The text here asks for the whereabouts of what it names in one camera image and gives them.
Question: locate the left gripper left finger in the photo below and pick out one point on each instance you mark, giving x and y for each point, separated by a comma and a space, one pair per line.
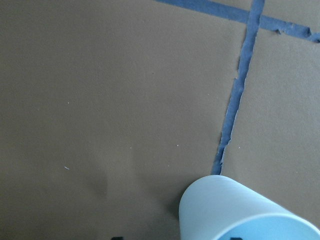
117, 238

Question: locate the light blue cup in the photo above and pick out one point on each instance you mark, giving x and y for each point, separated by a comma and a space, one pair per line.
216, 207

